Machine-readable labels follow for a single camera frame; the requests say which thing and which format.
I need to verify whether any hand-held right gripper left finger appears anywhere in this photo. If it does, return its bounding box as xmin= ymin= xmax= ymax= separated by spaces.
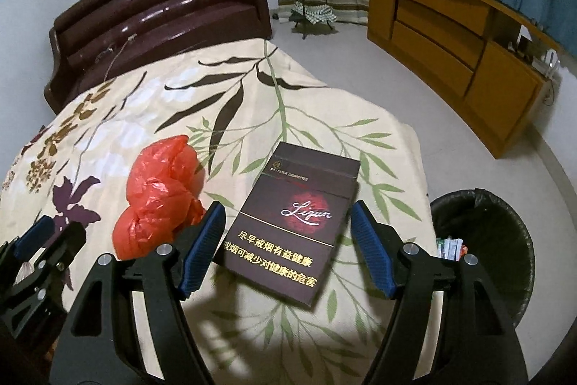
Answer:
xmin=47 ymin=201 xmax=226 ymax=385

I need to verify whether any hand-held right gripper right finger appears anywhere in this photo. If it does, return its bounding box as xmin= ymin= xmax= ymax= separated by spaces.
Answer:
xmin=349 ymin=200 xmax=530 ymax=385

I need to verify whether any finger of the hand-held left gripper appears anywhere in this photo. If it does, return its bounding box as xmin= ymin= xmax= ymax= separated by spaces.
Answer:
xmin=0 ymin=215 xmax=56 ymax=273
xmin=18 ymin=223 xmax=87 ymax=309

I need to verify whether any dark cigarette box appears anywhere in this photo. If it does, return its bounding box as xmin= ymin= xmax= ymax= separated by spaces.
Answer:
xmin=212 ymin=141 xmax=361 ymax=307

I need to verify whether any black trash bin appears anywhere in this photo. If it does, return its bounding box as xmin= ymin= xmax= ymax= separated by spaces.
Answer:
xmin=429 ymin=187 xmax=536 ymax=332

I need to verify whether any red plastic bag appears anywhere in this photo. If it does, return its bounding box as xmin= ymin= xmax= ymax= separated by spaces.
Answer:
xmin=112 ymin=135 xmax=209 ymax=260

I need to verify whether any wooden cabinet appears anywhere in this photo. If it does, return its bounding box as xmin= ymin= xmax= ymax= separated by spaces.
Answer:
xmin=366 ymin=0 xmax=562 ymax=160

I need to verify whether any checked cloth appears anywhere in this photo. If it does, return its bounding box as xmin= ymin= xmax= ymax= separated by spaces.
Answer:
xmin=288 ymin=1 xmax=338 ymax=27

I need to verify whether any brown leather headboard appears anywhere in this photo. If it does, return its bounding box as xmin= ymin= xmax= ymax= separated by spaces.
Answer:
xmin=43 ymin=0 xmax=273 ymax=115

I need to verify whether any white power adapter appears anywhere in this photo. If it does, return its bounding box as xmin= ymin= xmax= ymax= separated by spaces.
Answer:
xmin=543 ymin=49 xmax=562 ymax=79

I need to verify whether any thin cord on headboard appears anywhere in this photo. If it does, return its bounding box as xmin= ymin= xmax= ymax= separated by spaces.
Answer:
xmin=101 ymin=34 xmax=137 ymax=81

